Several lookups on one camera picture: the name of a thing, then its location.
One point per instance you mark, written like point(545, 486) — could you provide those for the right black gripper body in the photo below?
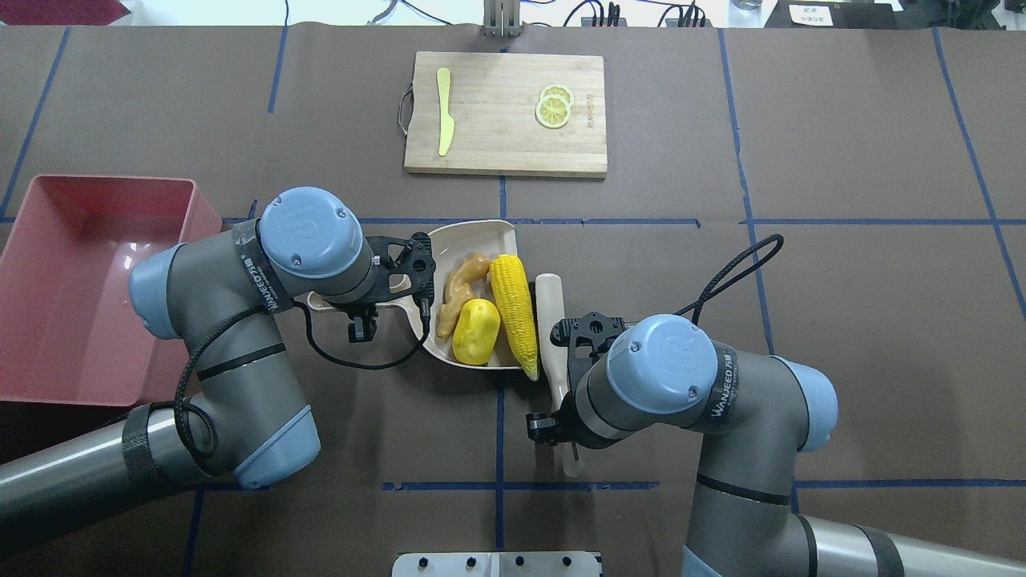
point(547, 425)

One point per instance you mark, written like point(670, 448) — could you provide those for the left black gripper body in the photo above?
point(360, 327)

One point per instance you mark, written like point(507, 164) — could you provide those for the tan toy ginger root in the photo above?
point(459, 290)

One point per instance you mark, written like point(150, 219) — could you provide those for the yellow toy corn cob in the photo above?
point(511, 291)

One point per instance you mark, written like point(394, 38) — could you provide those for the yellow toy potato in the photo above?
point(475, 336)

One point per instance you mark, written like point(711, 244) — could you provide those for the beige brush black bristles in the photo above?
point(549, 311)

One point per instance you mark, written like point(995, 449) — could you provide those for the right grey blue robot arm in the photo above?
point(755, 414)

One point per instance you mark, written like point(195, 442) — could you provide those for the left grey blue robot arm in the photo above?
point(238, 408)

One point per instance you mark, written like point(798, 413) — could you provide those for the pink plastic bin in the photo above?
point(69, 334)

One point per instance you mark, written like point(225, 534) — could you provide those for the yellow plastic knife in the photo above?
point(446, 121)

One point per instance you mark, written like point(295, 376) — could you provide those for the wooden cutting board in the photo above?
point(493, 98)

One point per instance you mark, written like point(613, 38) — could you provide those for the upper lemon slice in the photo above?
point(557, 90)

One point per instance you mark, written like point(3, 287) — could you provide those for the pink cloth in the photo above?
point(62, 13)

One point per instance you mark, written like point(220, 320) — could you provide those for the metal camera post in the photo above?
point(502, 18)

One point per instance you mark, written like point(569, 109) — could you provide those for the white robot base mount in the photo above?
point(499, 563)

